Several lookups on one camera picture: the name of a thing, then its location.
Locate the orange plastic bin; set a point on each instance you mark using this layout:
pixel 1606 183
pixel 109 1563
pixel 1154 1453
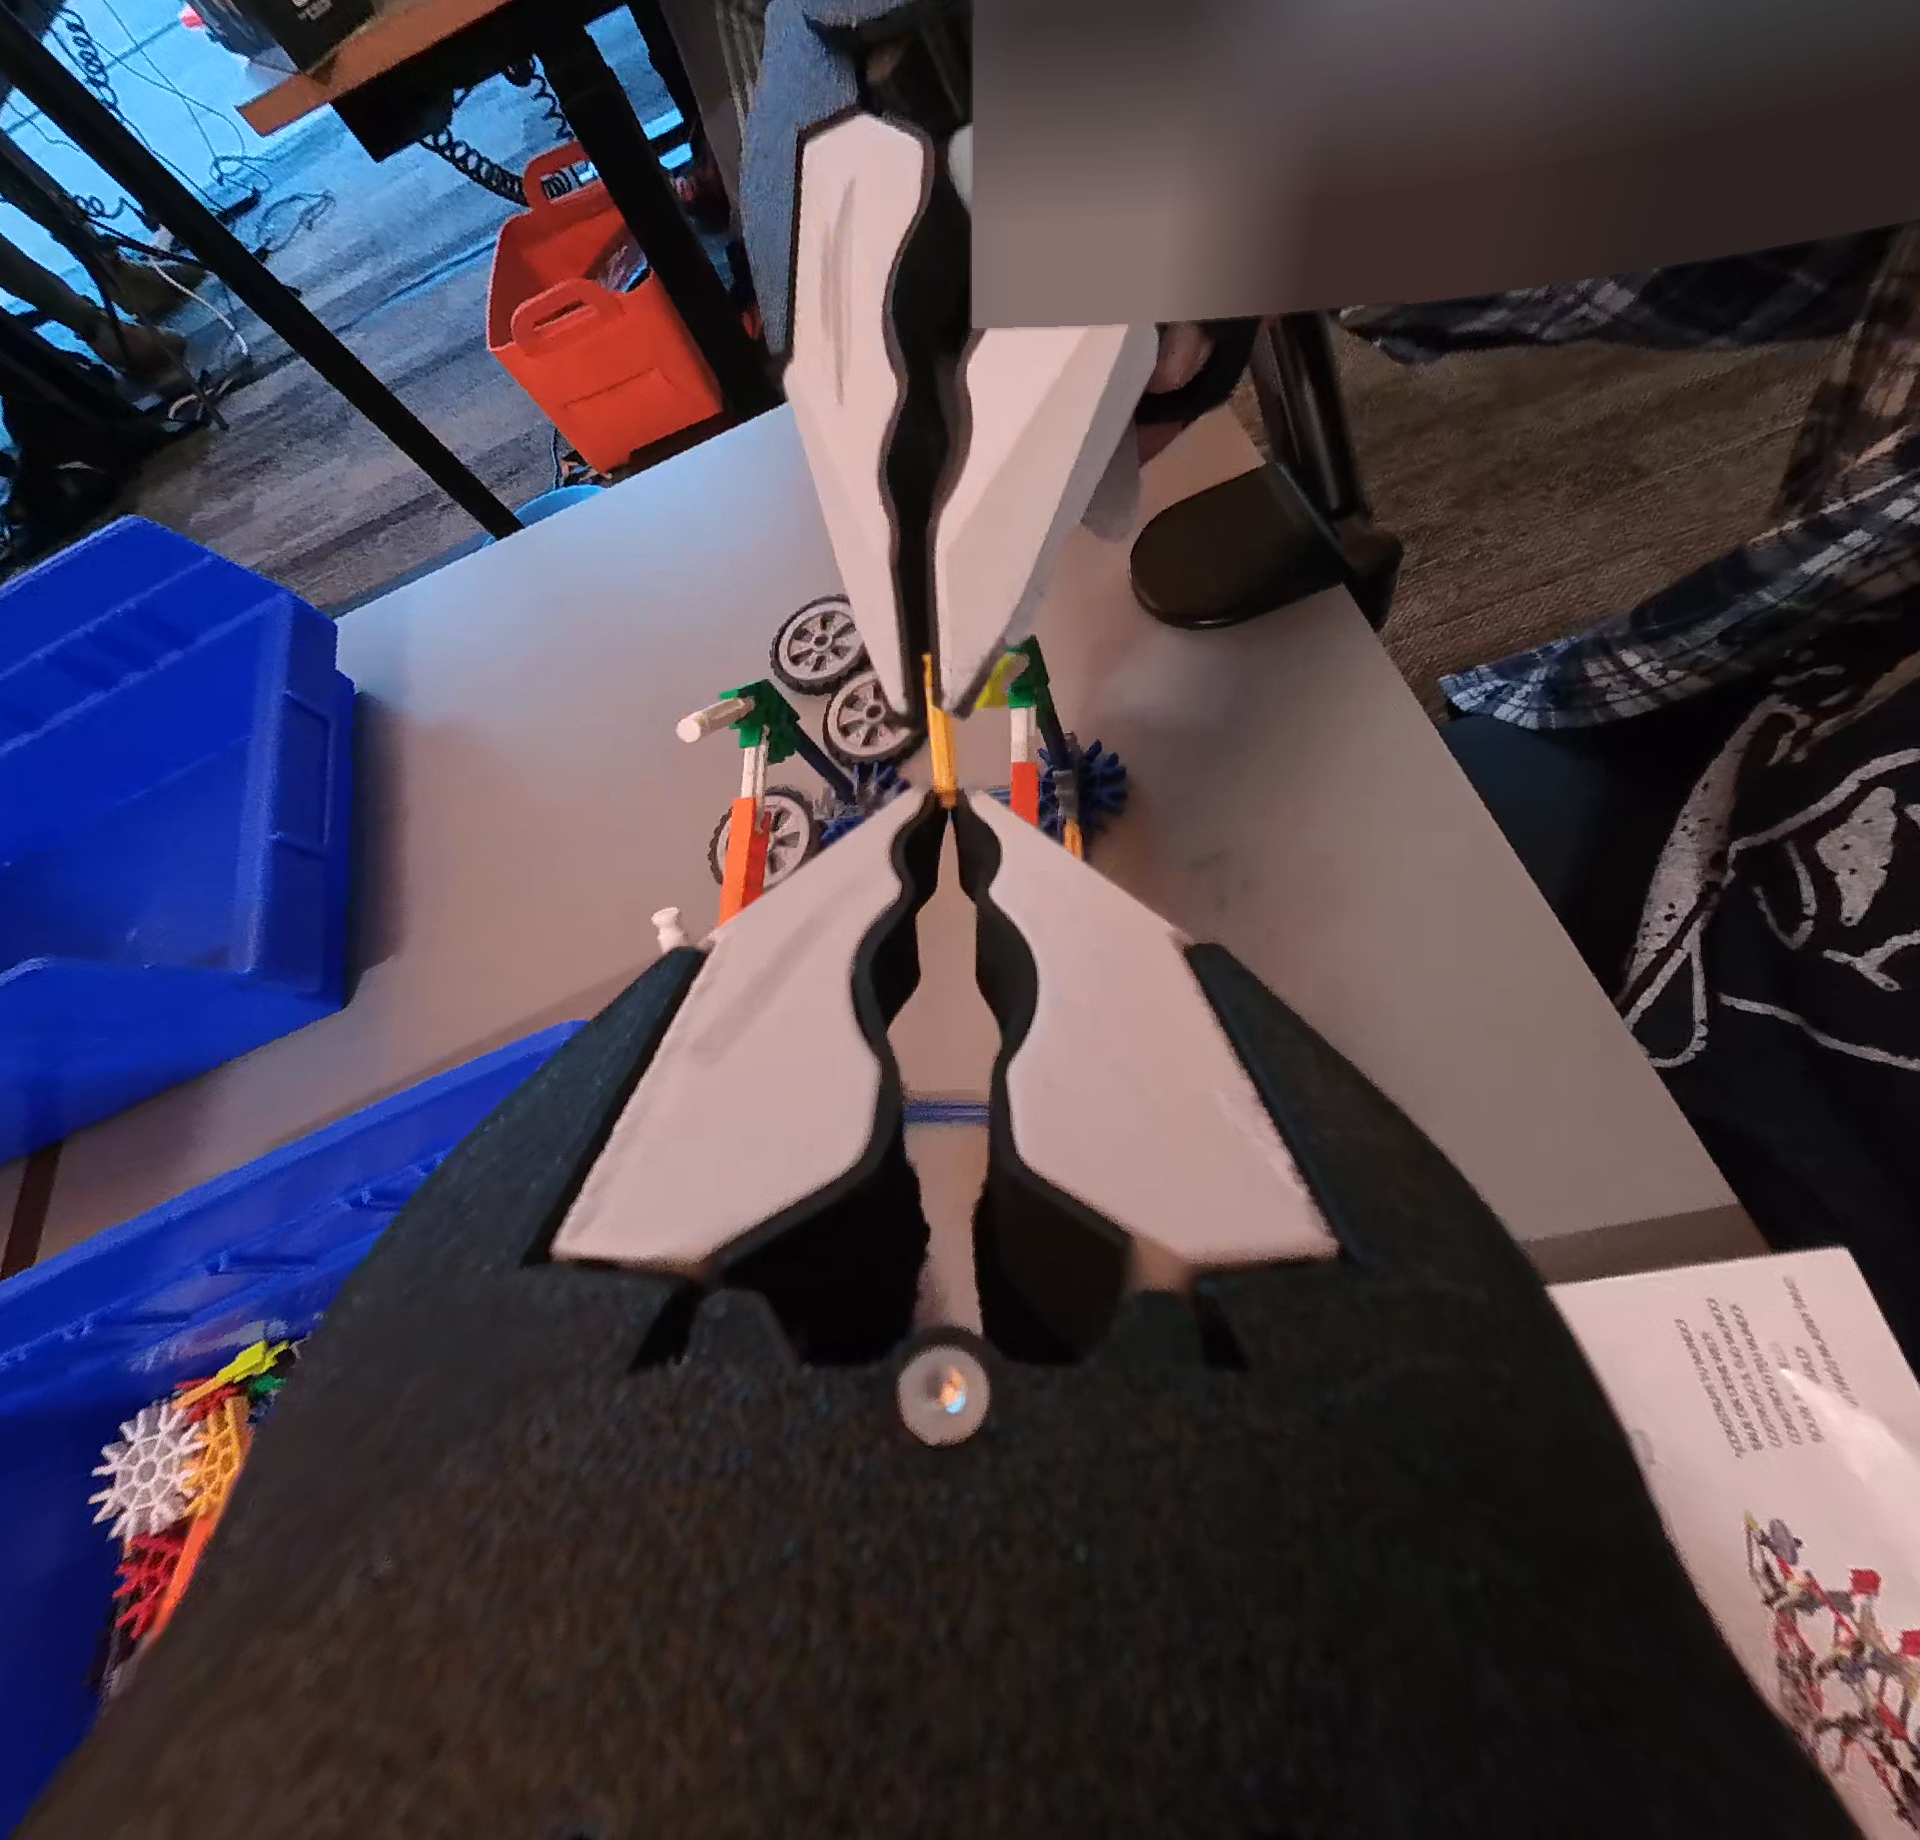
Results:
pixel 599 341

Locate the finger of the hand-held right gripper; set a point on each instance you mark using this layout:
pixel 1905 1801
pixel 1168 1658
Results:
pixel 849 370
pixel 1036 476

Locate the person's right hand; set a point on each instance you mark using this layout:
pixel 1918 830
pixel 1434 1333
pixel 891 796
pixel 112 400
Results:
pixel 1181 356

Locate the blue plastic bin with pieces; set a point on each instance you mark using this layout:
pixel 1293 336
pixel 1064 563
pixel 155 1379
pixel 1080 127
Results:
pixel 178 1271

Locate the pile of toy construction pieces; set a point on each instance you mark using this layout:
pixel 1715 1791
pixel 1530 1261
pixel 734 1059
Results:
pixel 165 1478

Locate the person's torso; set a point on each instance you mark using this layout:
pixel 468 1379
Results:
pixel 1772 897

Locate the empty blue plastic bin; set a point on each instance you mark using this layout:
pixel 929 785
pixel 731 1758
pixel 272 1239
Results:
pixel 165 791

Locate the person's right forearm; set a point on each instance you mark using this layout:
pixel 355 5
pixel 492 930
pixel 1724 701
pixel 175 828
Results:
pixel 1575 303

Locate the wooden desk with black frame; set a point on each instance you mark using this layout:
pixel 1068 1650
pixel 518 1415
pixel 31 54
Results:
pixel 448 31

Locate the white instruction booklet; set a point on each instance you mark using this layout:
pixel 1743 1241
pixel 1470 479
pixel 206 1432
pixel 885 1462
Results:
pixel 1741 1420

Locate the white toy rod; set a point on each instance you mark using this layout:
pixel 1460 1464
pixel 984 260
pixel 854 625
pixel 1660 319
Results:
pixel 670 929

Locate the black equipment stand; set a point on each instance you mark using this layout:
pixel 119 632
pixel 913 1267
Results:
pixel 61 444

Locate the wheeled toy construction assembly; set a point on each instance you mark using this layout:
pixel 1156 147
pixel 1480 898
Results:
pixel 742 850

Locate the black metal frame bar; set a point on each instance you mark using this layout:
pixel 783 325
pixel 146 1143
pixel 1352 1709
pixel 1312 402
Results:
pixel 301 325

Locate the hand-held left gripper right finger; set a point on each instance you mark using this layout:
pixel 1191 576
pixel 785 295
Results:
pixel 1154 1106

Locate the yellow toy rod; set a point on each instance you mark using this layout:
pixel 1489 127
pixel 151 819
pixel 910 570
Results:
pixel 941 753

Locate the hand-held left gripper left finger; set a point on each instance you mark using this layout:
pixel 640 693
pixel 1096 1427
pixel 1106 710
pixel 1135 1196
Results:
pixel 720 1106

